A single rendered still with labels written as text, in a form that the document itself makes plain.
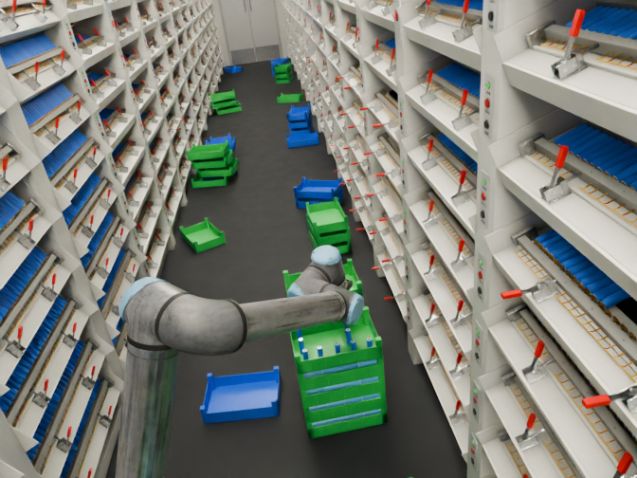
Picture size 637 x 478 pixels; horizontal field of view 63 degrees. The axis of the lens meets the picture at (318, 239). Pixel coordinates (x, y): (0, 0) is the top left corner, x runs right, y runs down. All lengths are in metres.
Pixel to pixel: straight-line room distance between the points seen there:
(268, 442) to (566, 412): 1.23
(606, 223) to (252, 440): 1.56
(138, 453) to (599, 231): 1.02
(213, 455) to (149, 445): 0.82
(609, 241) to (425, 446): 1.32
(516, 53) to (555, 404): 0.66
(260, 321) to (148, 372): 0.26
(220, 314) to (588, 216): 0.69
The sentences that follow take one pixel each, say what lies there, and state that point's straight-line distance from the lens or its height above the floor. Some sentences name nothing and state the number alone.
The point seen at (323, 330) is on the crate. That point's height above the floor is 0.33.
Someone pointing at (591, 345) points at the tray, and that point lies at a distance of 0.95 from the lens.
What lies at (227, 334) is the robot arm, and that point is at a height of 0.90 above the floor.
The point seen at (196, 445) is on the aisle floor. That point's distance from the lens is 2.14.
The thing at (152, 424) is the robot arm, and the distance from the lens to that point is 1.26.
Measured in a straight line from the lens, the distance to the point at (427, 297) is 2.03.
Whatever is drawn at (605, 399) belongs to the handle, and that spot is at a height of 0.97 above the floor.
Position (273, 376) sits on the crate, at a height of 0.02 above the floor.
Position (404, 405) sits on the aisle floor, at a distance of 2.12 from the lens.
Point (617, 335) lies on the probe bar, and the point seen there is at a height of 0.99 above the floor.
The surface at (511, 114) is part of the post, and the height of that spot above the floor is 1.25.
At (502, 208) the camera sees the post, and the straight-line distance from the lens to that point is 1.14.
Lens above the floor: 1.55
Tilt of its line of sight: 28 degrees down
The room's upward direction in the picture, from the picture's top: 7 degrees counter-clockwise
